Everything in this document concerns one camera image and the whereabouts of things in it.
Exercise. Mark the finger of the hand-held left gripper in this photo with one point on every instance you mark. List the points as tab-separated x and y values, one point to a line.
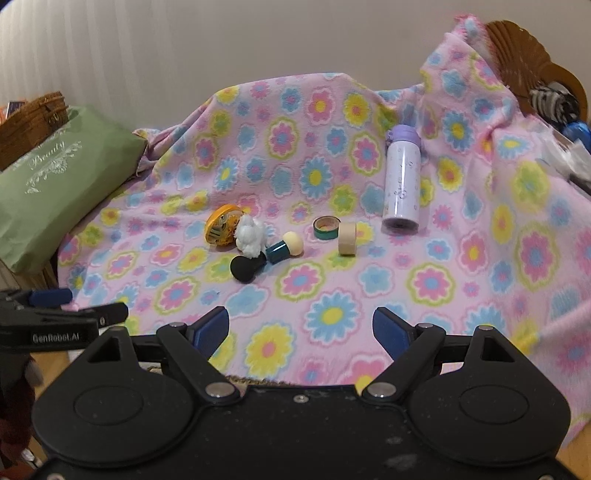
106	314
48	297

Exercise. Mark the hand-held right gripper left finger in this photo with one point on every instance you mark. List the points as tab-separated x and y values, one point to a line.
210	330

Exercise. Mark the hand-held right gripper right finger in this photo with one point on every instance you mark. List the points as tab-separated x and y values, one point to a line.
392	332

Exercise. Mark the black round-headed massager attachment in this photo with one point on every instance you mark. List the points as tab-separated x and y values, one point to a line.
242	268

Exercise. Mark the white fluffy plush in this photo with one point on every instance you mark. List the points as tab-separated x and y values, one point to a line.
251	237

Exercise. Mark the beige tape roll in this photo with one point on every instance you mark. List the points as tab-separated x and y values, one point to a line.
347	240

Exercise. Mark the yellow round tin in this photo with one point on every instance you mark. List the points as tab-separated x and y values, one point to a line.
221	226

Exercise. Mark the dark red cloth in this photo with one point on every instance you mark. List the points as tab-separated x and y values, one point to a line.
16	415

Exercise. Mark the pink floral fleece blanket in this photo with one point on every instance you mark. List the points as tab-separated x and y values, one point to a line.
323	277

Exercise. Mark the green printed pillow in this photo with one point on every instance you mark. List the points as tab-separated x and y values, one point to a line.
60	194

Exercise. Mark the green tape roll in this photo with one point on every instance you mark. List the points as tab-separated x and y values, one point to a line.
323	234

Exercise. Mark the white bottle with purple cap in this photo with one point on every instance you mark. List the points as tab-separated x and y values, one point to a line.
401	184

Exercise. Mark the brown wicker basket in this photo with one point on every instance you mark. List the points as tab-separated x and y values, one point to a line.
32	120

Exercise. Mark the orange blue box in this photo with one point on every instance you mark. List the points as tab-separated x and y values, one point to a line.
11	110

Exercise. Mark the white plastic bag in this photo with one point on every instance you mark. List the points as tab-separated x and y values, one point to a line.
568	157

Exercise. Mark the blue round object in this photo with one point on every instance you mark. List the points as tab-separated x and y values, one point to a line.
575	130

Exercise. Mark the zebra striped umbrella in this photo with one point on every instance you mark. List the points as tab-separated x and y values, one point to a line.
549	104

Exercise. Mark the brown rattan chair back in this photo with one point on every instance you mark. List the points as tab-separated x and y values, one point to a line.
517	55

